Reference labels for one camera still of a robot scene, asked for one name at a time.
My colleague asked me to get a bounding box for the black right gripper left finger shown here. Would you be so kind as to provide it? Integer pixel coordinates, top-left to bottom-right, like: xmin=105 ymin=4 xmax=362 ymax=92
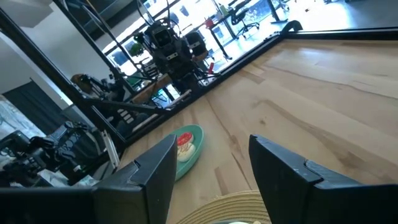
xmin=92 ymin=134 xmax=178 ymax=224

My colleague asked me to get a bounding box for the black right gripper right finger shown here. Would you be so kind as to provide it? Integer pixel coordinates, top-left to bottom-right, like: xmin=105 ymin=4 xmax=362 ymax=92
xmin=248 ymin=134 xmax=363 ymax=224

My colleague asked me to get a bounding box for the cream glazed donut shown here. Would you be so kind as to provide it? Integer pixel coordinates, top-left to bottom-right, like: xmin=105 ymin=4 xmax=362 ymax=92
xmin=176 ymin=142 xmax=197 ymax=163

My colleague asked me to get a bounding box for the wooden background desk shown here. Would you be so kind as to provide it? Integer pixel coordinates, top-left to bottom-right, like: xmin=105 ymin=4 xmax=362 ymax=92
xmin=130 ymin=73 xmax=175 ymax=104

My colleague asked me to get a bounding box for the round woven straw placemat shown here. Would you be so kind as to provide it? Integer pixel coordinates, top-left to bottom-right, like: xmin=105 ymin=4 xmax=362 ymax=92
xmin=175 ymin=190 xmax=272 ymax=224

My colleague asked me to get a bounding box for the red iced donut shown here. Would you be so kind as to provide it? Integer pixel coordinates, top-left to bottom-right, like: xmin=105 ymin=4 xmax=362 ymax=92
xmin=177 ymin=132 xmax=195 ymax=147

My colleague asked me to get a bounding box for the teal plate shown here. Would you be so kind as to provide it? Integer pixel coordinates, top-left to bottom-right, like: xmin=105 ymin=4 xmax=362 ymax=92
xmin=169 ymin=124 xmax=205 ymax=182

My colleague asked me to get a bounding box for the black office chair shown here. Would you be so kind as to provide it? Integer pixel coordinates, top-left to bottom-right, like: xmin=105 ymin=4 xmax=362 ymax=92
xmin=229 ymin=1 xmax=261 ymax=40

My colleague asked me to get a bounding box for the black robot equipment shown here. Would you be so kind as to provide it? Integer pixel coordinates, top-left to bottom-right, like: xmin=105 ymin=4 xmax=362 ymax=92
xmin=0 ymin=121 xmax=94 ymax=187

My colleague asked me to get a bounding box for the black rig frame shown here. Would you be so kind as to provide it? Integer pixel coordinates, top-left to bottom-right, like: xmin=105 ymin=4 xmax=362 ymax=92
xmin=0 ymin=0 xmax=398 ymax=150

